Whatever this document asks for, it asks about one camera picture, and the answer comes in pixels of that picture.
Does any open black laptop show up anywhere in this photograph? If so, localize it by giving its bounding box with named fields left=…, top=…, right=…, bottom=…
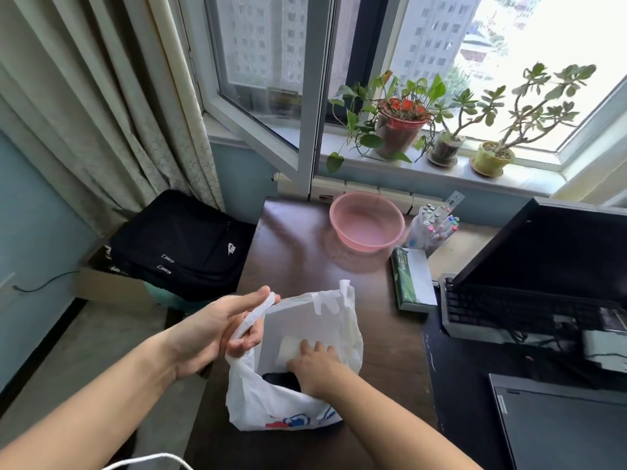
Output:
left=438, top=197, right=627, bottom=344

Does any black desk mat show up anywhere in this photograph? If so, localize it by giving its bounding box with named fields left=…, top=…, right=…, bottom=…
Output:
left=422, top=284, right=627, bottom=470

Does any beige patterned curtain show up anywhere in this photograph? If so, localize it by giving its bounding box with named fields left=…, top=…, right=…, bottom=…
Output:
left=0, top=0, right=227, bottom=241

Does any pothos plant in red pot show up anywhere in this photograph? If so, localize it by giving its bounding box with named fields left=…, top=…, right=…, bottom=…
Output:
left=326, top=70, right=458, bottom=175

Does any white block in bag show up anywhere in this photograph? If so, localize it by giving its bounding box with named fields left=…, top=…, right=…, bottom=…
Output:
left=277, top=336, right=303, bottom=365

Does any white cable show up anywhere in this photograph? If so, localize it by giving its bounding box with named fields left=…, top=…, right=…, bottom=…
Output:
left=100, top=452, right=197, bottom=470

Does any person's left hand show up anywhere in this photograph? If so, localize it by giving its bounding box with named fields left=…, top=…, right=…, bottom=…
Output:
left=163, top=286, right=282, bottom=382

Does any closed grey laptop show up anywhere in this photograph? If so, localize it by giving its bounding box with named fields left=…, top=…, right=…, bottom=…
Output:
left=489, top=373, right=627, bottom=470

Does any person's right forearm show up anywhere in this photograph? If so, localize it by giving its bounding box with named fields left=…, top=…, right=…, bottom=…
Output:
left=318, top=374, right=487, bottom=470

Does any black item in bag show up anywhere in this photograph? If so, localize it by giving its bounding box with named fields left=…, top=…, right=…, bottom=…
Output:
left=261, top=371, right=302, bottom=393

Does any person's left forearm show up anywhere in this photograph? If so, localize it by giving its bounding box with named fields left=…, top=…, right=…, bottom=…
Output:
left=0, top=333, right=179, bottom=470

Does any white plastic bag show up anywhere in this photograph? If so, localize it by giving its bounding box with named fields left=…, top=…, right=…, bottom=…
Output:
left=225, top=279, right=364, bottom=432

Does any white power adapter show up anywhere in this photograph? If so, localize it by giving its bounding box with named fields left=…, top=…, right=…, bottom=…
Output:
left=581, top=330, right=627, bottom=374

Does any green and white tissue pack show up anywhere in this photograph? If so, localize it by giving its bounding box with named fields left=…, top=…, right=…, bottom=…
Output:
left=390, top=247, right=438, bottom=313

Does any white radiator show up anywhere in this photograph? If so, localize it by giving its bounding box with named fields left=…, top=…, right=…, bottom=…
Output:
left=272, top=172, right=444, bottom=217

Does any small jade plant clear pot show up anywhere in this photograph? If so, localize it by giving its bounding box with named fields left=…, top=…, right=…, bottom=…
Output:
left=425, top=85, right=506, bottom=168

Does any thin black cable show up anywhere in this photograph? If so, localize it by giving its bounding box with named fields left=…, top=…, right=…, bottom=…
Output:
left=13, top=270, right=82, bottom=293

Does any white fixed window frame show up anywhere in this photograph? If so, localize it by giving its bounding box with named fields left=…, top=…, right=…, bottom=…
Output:
left=377, top=0, right=627, bottom=173

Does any person's right hand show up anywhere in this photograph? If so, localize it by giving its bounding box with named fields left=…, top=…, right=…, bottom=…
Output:
left=286, top=339, right=354, bottom=400

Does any open white window sash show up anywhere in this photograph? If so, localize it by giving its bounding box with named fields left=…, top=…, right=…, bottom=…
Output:
left=179, top=0, right=345, bottom=201

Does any black backpack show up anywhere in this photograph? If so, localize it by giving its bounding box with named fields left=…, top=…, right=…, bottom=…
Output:
left=109, top=190, right=257, bottom=303

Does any pink plastic basin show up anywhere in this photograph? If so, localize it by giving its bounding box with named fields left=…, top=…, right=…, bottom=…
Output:
left=329, top=192, right=406, bottom=253

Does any clear cup of markers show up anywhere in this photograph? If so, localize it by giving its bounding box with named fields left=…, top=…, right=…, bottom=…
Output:
left=404, top=204, right=461, bottom=258

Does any cardboard box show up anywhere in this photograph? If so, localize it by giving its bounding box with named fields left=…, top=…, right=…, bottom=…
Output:
left=73, top=243, right=168, bottom=315

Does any jade plant in yellow pot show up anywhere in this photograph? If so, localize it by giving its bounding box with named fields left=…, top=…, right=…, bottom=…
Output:
left=469, top=63, right=598, bottom=178

